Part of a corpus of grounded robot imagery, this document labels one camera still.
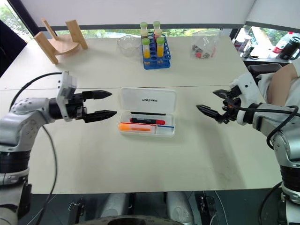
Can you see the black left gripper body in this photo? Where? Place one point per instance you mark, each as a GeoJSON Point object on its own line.
{"type": "Point", "coordinates": [76, 106]}

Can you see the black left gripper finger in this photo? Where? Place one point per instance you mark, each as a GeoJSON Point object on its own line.
{"type": "Point", "coordinates": [100, 115]}
{"type": "Point", "coordinates": [97, 94]}

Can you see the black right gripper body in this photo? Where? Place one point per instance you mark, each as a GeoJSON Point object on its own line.
{"type": "Point", "coordinates": [232, 105]}

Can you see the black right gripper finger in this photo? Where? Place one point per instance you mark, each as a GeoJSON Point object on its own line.
{"type": "Point", "coordinates": [221, 93]}
{"type": "Point", "coordinates": [209, 112]}

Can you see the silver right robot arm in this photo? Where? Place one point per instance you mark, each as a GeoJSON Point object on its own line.
{"type": "Point", "coordinates": [284, 140]}

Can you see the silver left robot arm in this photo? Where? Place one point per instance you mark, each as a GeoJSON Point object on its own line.
{"type": "Point", "coordinates": [16, 126]}

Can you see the orange highlighter marker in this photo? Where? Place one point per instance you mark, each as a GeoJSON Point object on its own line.
{"type": "Point", "coordinates": [136, 128]}

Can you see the black marker with red cap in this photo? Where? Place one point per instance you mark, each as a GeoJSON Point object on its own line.
{"type": "Point", "coordinates": [146, 121]}

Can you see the white plastic pencil case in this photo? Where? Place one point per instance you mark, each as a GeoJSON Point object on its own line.
{"type": "Point", "coordinates": [147, 98]}

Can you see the dark chair backrest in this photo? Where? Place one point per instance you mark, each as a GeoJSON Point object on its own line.
{"type": "Point", "coordinates": [262, 68]}

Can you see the clear plastic bag with parts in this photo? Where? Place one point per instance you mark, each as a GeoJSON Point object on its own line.
{"type": "Point", "coordinates": [205, 44]}

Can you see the white cup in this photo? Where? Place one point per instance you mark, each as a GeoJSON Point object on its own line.
{"type": "Point", "coordinates": [243, 42]}

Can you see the clear plastic beaker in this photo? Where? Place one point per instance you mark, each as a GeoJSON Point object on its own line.
{"type": "Point", "coordinates": [127, 45]}

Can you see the seated person in white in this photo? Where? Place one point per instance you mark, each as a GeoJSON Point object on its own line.
{"type": "Point", "coordinates": [286, 82]}

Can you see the curved wooden stand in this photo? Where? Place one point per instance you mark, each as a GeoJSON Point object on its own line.
{"type": "Point", "coordinates": [63, 45]}

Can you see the blue test tube rack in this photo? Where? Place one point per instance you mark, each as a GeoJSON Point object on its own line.
{"type": "Point", "coordinates": [155, 63]}

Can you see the green-capped tube, orange liquid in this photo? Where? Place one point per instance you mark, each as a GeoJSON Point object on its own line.
{"type": "Point", "coordinates": [160, 47]}
{"type": "Point", "coordinates": [146, 48]}

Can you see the red and white bottle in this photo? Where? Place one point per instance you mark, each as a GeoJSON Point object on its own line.
{"type": "Point", "coordinates": [281, 43]}

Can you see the green-capped tube, dark contents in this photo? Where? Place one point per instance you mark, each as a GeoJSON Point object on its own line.
{"type": "Point", "coordinates": [156, 25]}
{"type": "Point", "coordinates": [143, 27]}

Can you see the black jug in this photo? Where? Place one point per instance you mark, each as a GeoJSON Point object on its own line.
{"type": "Point", "coordinates": [290, 47]}

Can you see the dark blue panel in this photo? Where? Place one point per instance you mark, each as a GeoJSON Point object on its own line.
{"type": "Point", "coordinates": [9, 47]}

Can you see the silver robot leg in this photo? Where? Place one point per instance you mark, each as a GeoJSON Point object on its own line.
{"type": "Point", "coordinates": [114, 205]}
{"type": "Point", "coordinates": [179, 206]}

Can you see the dark rounded robot torso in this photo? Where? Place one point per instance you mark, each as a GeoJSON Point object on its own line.
{"type": "Point", "coordinates": [131, 220]}

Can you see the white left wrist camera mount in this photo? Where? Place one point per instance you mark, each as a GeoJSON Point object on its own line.
{"type": "Point", "coordinates": [66, 87]}

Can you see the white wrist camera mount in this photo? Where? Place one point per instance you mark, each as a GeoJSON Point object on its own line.
{"type": "Point", "coordinates": [246, 85]}
{"type": "Point", "coordinates": [66, 87]}

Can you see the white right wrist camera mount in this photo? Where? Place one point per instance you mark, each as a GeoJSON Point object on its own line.
{"type": "Point", "coordinates": [246, 85]}

